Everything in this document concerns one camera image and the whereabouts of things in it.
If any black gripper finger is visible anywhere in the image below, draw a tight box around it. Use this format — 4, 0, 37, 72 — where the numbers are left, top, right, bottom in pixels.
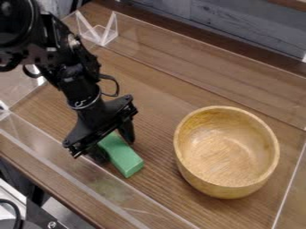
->
85, 145, 108, 164
119, 119, 135, 144

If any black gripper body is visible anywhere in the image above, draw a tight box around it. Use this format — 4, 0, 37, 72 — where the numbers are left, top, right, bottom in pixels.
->
63, 95, 137, 158

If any green rectangular block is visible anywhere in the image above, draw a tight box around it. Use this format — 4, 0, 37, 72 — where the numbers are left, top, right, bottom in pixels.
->
97, 132, 144, 178

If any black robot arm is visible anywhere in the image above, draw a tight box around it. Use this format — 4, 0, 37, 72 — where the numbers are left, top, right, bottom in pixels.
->
0, 0, 137, 157

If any brown wooden bowl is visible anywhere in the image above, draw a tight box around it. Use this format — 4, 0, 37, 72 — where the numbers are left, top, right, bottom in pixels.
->
173, 106, 280, 199

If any clear acrylic tray wall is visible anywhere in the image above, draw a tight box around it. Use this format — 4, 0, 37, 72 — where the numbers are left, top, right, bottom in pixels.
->
0, 16, 306, 229

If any black metal bracket with screw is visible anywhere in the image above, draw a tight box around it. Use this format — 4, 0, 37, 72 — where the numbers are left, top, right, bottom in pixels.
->
25, 199, 68, 229

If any clear acrylic corner bracket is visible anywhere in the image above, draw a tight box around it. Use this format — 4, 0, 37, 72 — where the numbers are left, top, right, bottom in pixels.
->
75, 11, 119, 47

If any black cable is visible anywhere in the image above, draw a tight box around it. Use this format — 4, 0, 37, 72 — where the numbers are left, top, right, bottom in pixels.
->
0, 198, 22, 229

